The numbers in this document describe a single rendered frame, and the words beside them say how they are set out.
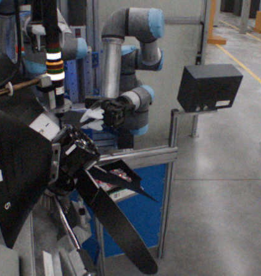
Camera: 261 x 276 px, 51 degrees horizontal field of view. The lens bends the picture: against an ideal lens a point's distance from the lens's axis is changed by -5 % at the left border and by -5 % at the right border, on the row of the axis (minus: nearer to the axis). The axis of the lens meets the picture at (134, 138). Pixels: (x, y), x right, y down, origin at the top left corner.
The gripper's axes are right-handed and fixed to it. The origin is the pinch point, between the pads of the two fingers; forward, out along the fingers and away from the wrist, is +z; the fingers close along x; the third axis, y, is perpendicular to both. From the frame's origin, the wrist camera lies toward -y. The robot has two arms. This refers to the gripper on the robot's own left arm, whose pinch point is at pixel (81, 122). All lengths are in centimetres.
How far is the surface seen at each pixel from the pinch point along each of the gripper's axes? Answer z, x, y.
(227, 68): -72, -9, 22
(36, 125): 20.4, -9.1, 3.9
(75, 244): 31.5, 5.3, 28.3
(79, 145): 17.9, -8.1, 16.8
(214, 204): -121, 116, 30
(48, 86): 15.7, -18.2, 3.8
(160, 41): -180, 18, -75
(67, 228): 29.6, 5.0, 24.0
